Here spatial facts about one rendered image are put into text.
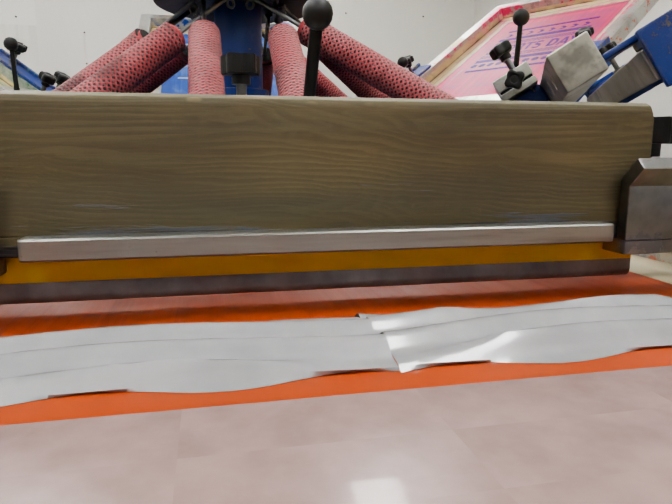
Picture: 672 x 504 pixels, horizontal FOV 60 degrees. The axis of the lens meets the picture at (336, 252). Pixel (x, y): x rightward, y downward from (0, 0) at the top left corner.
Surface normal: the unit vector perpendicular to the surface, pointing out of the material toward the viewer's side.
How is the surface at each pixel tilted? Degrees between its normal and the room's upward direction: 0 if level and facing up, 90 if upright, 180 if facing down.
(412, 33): 90
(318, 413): 0
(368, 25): 90
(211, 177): 90
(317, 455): 0
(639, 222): 90
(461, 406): 0
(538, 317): 32
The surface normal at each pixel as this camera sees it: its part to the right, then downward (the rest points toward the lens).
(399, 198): 0.21, 0.16
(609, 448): 0.00, -0.99
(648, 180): 0.15, 0.81
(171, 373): 0.09, -0.64
